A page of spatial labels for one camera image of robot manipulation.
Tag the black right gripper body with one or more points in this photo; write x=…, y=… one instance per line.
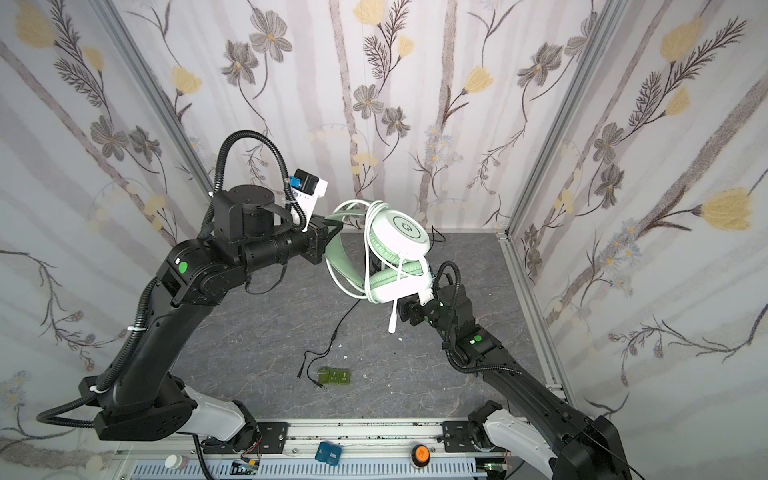
x=411, y=308

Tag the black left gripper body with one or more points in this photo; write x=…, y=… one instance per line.
x=322, y=238

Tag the mint green headphones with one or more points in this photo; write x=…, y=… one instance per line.
x=395, y=248

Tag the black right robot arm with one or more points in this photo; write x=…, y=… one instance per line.
x=558, y=440

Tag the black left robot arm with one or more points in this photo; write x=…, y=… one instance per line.
x=225, y=421

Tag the orange emergency stop button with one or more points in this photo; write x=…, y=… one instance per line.
x=420, y=456

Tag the small blue box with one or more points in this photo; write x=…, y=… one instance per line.
x=328, y=453

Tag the left black corrugated conduit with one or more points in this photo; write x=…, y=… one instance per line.
x=243, y=230

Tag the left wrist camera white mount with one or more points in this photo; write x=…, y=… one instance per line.
x=307, y=189

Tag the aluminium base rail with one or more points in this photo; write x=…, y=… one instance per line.
x=178, y=458

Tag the white slotted cable duct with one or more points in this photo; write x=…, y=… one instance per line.
x=377, y=468

